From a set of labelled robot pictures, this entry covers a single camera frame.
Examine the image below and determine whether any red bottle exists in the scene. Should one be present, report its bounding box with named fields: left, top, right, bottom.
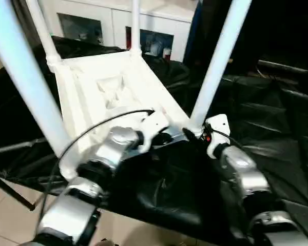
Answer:
left=125, top=27, right=132, bottom=50

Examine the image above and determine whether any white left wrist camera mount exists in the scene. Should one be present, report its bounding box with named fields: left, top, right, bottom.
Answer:
left=138, top=112, right=170, bottom=154

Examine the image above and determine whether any white plastic table top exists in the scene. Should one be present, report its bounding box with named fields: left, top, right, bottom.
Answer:
left=47, top=49, right=196, bottom=180

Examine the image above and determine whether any black mat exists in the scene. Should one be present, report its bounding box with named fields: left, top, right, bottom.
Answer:
left=0, top=35, right=308, bottom=246

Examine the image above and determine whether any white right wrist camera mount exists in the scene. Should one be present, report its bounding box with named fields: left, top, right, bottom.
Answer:
left=204, top=114, right=231, bottom=160

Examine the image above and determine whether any white cabinet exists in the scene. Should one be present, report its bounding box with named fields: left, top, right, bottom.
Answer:
left=42, top=0, right=196, bottom=63

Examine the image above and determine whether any black box with gold label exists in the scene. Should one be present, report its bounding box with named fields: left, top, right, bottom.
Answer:
left=184, top=0, right=260, bottom=77

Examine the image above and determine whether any black rod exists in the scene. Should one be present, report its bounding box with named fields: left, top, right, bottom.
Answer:
left=258, top=59, right=308, bottom=77

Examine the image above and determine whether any grey curtain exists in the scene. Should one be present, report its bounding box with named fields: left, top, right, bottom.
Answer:
left=11, top=0, right=46, bottom=47

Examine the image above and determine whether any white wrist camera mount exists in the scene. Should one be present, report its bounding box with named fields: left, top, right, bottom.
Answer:
left=204, top=114, right=231, bottom=160
left=138, top=112, right=170, bottom=154

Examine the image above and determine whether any black stand foot bar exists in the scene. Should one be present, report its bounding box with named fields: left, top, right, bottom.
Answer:
left=0, top=175, right=37, bottom=211

